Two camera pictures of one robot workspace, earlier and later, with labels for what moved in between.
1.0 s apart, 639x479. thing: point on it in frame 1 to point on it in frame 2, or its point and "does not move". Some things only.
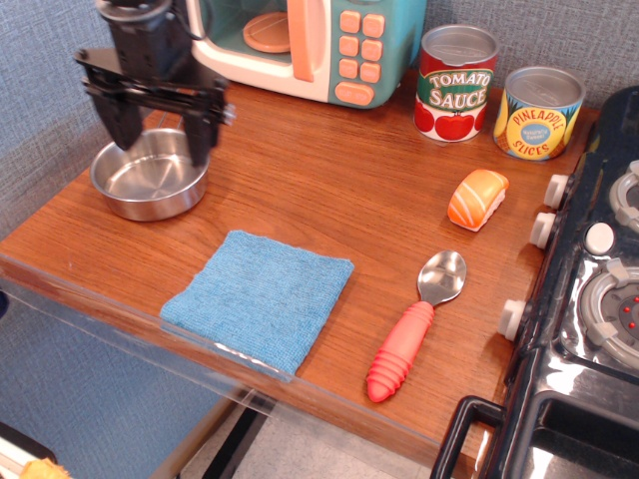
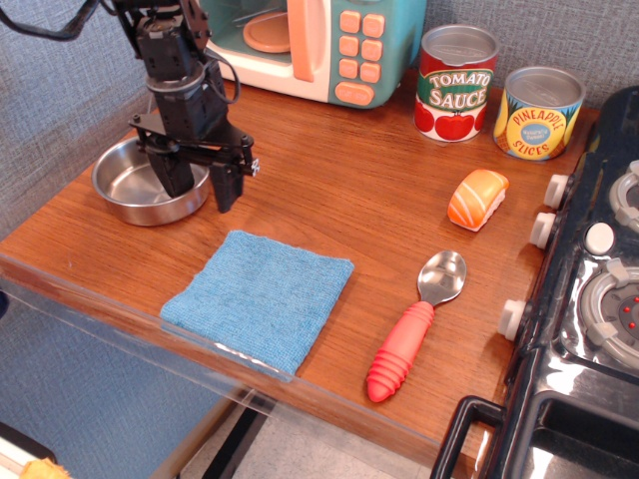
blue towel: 259,298 does not move
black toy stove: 571,407 does not move
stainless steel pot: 155,179 does not move
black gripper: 149,65 to 193,119
